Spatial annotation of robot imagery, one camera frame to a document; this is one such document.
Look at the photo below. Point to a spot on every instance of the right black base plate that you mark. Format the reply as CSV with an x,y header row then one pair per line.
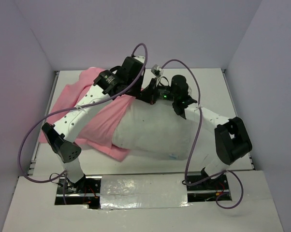
x,y
209,190

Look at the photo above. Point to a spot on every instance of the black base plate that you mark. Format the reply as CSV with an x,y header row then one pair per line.
x,y
88,195
209,190

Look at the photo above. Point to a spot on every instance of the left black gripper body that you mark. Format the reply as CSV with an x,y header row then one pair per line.
x,y
135,90

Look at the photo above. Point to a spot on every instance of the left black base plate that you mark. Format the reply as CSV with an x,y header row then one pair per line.
x,y
88,195

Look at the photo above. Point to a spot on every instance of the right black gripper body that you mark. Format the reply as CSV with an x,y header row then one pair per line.
x,y
157,92

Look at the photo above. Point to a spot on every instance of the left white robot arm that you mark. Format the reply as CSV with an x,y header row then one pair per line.
x,y
108,84

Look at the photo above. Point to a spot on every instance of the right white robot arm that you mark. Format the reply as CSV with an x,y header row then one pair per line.
x,y
232,141

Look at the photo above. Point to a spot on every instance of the white pillow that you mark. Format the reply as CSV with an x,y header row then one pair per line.
x,y
156,129

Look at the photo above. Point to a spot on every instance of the silver tape patch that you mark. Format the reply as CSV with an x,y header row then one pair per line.
x,y
142,191

